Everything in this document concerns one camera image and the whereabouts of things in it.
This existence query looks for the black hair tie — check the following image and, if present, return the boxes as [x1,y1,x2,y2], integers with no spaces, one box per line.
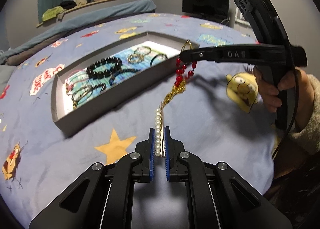
[150,53,169,67]

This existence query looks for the silver metal bangle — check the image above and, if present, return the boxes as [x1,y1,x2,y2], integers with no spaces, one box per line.
[134,46,152,56]

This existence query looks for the gold chain bracelet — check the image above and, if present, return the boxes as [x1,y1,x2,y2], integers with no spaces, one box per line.
[126,53,145,64]

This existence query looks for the dark red bead bracelet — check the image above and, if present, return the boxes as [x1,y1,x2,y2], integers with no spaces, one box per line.
[71,82,107,106]

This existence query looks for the blue cord bracelet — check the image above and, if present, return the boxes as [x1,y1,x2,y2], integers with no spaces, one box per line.
[108,65,142,85]

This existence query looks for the large black bead bracelet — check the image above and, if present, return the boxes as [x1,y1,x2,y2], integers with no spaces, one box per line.
[86,56,124,80]

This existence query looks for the white pearl strand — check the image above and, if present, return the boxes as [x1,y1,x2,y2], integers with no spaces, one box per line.
[155,102,165,158]

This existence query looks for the beige furry sleeve forearm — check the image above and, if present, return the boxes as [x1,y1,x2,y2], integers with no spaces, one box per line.
[289,74,319,155]

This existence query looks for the person's right hand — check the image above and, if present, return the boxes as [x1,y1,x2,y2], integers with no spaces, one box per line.
[253,67,313,113]

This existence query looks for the white wifi router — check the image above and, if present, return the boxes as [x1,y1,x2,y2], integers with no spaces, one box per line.
[235,7,251,27]

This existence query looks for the black flat monitor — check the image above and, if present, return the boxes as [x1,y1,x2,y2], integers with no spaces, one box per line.
[182,0,229,20]

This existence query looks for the blue cartoon bed sheet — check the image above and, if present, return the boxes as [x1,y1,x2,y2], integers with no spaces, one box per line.
[1,14,275,227]

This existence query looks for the blue green printed paper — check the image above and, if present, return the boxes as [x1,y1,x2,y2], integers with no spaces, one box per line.
[62,40,180,114]

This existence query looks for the grey shallow cardboard box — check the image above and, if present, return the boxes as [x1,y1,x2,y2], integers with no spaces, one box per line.
[51,31,187,137]

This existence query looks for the teal rolled blanket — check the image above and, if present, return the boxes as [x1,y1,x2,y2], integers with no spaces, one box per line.
[1,0,157,66]

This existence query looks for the wooden window shelf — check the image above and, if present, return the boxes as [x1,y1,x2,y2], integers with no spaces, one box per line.
[36,0,122,29]

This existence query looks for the beige cloth on shelf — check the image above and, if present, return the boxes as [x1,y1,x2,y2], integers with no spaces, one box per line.
[73,0,88,7]

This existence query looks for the grey pillow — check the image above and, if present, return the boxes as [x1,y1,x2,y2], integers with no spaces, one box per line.
[0,65,17,94]

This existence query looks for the green cloth on shelf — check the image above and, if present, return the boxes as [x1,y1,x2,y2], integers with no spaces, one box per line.
[42,6,66,21]

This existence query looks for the pink string bracelet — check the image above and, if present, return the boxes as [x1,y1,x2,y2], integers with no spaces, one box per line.
[64,70,89,96]

